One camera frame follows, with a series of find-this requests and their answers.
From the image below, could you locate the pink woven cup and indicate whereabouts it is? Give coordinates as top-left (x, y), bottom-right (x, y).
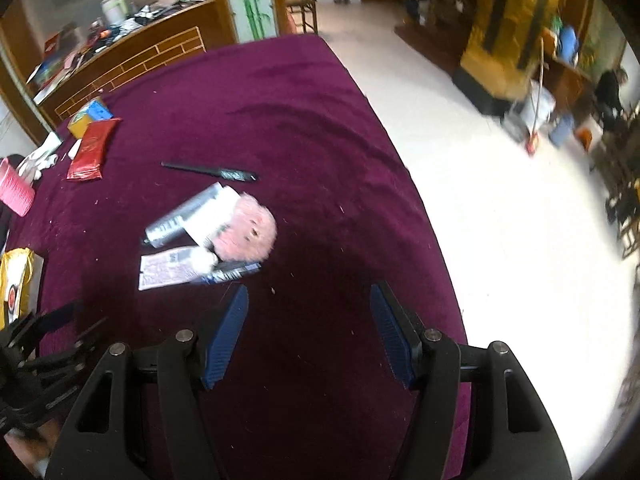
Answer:
top-left (0, 157), bottom-right (37, 217)

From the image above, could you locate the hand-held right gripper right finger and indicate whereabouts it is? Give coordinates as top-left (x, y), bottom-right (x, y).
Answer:
top-left (369, 281), bottom-right (573, 480)

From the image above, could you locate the wooden desk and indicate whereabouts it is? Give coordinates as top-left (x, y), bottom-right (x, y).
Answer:
top-left (540, 30), bottom-right (601, 126)

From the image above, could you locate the purple and white packet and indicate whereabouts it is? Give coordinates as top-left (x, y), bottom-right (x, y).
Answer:
top-left (138, 246), bottom-right (201, 292)

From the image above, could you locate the bamboo painted panel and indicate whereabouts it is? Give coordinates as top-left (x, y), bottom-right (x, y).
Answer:
top-left (232, 0), bottom-right (276, 41)

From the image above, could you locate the gold display cabinet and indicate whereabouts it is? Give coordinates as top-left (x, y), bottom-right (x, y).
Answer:
top-left (452, 0), bottom-right (571, 116)

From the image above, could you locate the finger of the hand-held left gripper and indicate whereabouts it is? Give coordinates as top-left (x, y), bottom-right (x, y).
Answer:
top-left (10, 302), bottom-right (83, 343)
top-left (35, 317), bottom-right (108, 367)

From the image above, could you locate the white cloth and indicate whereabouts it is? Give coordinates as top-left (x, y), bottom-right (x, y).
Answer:
top-left (22, 132), bottom-right (63, 181)

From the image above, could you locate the white tube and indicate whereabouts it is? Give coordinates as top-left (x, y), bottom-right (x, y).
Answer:
top-left (186, 189), bottom-right (241, 247)

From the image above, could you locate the silver tube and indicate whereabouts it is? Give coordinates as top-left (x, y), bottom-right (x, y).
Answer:
top-left (144, 182), bottom-right (223, 248)

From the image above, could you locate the black comb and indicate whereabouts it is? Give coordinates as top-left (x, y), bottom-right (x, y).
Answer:
top-left (160, 161), bottom-right (258, 182)

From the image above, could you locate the white bucket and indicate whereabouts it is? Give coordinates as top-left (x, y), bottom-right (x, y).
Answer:
top-left (504, 80), bottom-right (556, 136)

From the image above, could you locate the red packet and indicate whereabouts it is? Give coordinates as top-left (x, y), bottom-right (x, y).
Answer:
top-left (66, 118), bottom-right (122, 181)

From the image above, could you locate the broom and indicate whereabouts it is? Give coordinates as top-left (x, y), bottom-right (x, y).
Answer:
top-left (522, 35), bottom-right (549, 157)

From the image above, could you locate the clutter pile on counter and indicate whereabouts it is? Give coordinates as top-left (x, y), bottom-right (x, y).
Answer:
top-left (27, 0), bottom-right (211, 96)

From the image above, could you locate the black and blue tube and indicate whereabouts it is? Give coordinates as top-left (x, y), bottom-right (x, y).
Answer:
top-left (200, 261), bottom-right (262, 285)

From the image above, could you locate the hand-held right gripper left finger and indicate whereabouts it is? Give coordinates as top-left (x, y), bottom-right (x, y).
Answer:
top-left (45, 284), bottom-right (250, 480)

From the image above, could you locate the pink fluffy puff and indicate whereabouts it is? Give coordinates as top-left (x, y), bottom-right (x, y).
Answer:
top-left (212, 192), bottom-right (277, 263)

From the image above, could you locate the blue bucket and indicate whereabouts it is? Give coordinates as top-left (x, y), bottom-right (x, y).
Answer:
top-left (550, 112), bottom-right (576, 148)

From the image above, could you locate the wooden counter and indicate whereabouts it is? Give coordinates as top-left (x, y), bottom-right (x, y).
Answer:
top-left (0, 0), bottom-right (236, 131)

